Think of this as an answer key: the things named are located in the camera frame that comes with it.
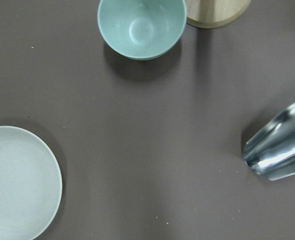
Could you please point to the wooden cup tree stand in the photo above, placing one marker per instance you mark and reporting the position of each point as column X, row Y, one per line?
column 209, row 14

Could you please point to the cream round plate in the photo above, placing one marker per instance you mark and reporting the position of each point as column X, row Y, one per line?
column 31, row 184

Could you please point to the mint green bowl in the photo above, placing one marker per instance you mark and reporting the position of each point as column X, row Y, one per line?
column 141, row 29

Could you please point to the steel scoop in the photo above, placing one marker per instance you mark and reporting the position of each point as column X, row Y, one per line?
column 270, row 153

